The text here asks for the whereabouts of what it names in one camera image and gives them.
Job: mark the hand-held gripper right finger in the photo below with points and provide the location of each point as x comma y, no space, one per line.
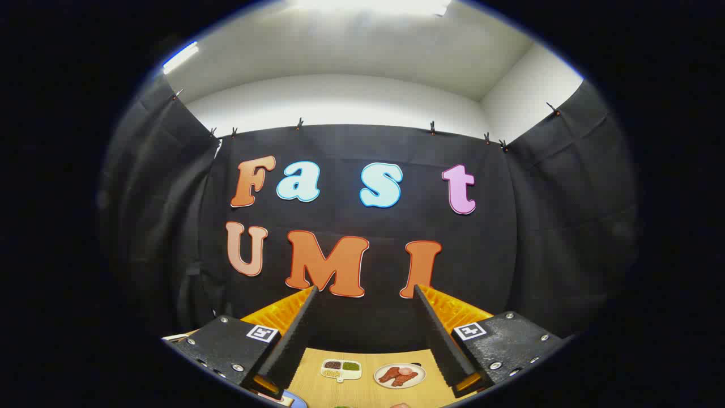
442,345

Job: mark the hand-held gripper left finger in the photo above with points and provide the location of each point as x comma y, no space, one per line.
291,345

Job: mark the white oval plate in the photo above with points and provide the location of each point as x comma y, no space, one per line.
418,371

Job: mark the brown meat slice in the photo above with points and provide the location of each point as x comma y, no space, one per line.
403,379
389,374

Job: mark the blue round plate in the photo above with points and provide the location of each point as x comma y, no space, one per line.
297,401

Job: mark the heap of green beans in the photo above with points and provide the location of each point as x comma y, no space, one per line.
351,366

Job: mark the white divided snack tray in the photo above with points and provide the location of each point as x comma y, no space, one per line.
352,374

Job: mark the row of black cloth clips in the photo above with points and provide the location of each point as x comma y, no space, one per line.
299,123

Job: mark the ceiling light panel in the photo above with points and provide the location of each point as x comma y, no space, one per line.
368,5
181,56

